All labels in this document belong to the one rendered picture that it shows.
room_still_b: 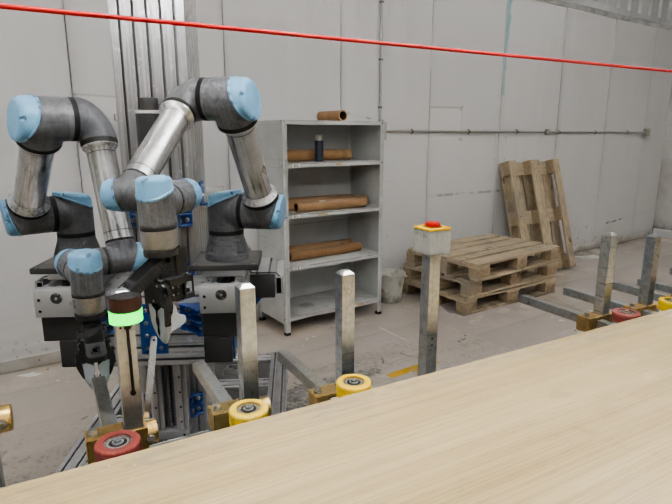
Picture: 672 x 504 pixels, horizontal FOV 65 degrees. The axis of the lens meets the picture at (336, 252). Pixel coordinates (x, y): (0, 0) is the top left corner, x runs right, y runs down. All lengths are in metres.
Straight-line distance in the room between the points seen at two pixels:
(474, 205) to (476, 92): 1.12
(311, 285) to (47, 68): 2.44
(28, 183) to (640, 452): 1.61
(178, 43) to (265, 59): 2.23
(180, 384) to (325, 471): 1.21
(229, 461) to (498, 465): 0.46
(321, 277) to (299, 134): 1.21
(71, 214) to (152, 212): 0.78
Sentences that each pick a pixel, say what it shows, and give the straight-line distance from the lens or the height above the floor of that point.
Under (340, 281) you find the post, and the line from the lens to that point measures 1.26.
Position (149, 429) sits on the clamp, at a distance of 1.21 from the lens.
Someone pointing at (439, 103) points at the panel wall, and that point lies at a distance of 5.23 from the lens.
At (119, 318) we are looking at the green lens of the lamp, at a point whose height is 1.13.
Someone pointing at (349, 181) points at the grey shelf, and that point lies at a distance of 4.56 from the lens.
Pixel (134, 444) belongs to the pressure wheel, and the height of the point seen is 0.91.
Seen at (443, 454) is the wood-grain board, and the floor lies 0.90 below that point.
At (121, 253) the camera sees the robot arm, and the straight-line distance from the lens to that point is 1.52.
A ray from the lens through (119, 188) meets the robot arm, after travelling 1.30.
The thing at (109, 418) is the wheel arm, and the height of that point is 0.86.
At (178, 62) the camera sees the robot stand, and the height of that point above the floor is 1.69.
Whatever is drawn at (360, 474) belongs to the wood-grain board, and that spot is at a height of 0.90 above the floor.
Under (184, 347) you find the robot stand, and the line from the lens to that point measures 1.91.
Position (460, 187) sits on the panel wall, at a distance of 5.50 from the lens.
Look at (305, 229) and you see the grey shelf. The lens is 4.36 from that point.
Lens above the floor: 1.45
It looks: 12 degrees down
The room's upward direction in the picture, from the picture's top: straight up
